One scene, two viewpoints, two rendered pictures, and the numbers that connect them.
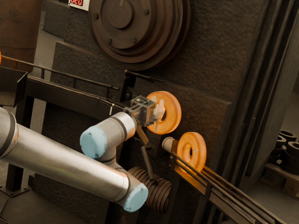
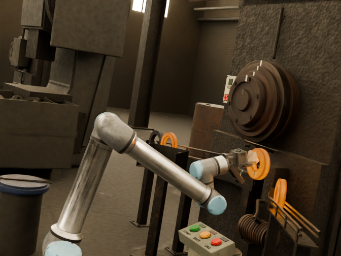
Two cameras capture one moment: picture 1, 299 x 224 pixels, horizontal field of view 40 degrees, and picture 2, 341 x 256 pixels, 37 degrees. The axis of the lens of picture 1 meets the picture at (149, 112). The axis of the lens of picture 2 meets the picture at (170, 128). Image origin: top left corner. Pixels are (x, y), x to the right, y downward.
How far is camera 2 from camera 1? 1.33 m
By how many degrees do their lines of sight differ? 32
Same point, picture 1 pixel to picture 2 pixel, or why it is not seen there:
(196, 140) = (280, 182)
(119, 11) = (241, 98)
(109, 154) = (205, 179)
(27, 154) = (140, 152)
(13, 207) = not seen: outside the picture
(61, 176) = (161, 172)
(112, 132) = (208, 164)
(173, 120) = (263, 166)
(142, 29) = (254, 108)
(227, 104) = (321, 164)
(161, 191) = (261, 228)
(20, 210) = not seen: outside the picture
